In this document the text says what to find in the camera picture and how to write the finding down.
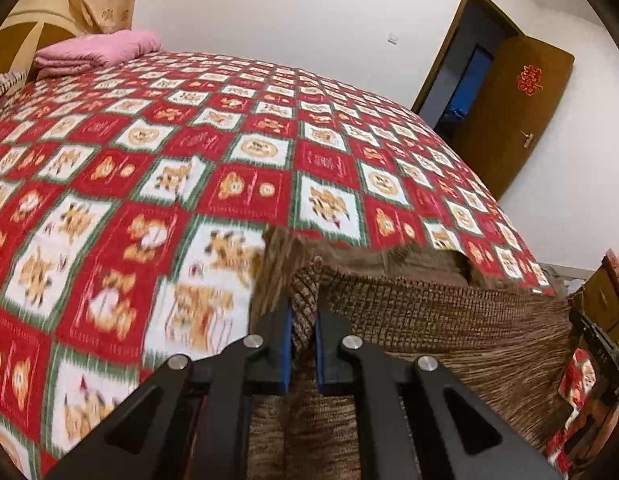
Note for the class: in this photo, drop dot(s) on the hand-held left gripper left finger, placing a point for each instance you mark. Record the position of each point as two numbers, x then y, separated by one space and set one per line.
287 350

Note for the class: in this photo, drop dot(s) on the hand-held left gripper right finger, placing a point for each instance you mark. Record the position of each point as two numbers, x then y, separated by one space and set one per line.
320 355

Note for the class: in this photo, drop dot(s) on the brown knit sweater sun print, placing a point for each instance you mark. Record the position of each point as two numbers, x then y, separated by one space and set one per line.
439 325

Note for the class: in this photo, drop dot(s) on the wooden furniture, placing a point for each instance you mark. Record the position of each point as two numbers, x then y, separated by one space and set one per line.
602 295

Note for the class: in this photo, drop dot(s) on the red checkered printed blanket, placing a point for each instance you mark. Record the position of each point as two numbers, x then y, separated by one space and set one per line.
189 160

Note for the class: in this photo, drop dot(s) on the brown wooden door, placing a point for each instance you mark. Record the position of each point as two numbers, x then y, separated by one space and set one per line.
509 120

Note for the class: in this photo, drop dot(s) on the red paper door decoration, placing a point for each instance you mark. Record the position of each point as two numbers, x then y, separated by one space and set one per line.
528 79

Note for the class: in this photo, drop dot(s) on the pink folded blanket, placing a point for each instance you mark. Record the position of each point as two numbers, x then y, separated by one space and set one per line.
99 50

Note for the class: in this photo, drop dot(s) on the striped pillow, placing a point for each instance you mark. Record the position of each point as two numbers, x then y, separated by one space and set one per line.
4 87

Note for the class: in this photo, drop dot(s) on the cream and brown headboard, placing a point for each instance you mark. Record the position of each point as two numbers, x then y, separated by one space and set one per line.
24 45

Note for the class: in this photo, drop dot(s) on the dark wooden door frame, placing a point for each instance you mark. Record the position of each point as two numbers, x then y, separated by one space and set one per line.
449 40

